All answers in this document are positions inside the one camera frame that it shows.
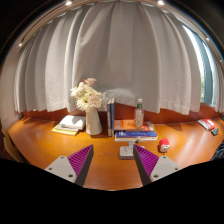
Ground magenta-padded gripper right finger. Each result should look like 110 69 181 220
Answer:
133 144 182 186

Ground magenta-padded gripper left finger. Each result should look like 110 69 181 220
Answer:
44 144 95 187

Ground red and white charger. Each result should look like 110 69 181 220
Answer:
158 137 171 154

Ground yellow thin book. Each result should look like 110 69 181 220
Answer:
51 125 80 137

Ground white flat book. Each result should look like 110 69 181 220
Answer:
114 135 159 142

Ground grey power strip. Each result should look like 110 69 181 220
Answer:
119 145 136 160

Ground red flat book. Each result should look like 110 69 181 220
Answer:
143 120 155 132

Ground blue flat book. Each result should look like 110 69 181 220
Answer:
115 130 158 138

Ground white thick book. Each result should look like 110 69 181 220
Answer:
54 114 87 132

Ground dark chair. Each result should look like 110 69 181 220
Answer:
209 139 224 162
0 126 29 164

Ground white ceramic vase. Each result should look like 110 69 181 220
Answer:
85 106 103 136

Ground clear bottle with green cap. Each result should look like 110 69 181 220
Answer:
134 97 145 129

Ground orange flat book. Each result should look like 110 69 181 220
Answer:
113 119 148 132

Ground red and white booklet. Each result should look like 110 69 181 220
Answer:
197 118 216 131

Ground grey standing book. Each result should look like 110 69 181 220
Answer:
106 99 112 138

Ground dark blue standing book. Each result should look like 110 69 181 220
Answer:
110 97 116 138

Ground white curtain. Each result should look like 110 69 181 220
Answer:
13 1 224 116

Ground ceiling spot lights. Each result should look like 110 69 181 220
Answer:
18 0 223 63

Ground grey power strip cable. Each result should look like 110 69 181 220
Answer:
128 136 146 148

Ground window with blue frame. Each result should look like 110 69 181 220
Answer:
183 24 218 106

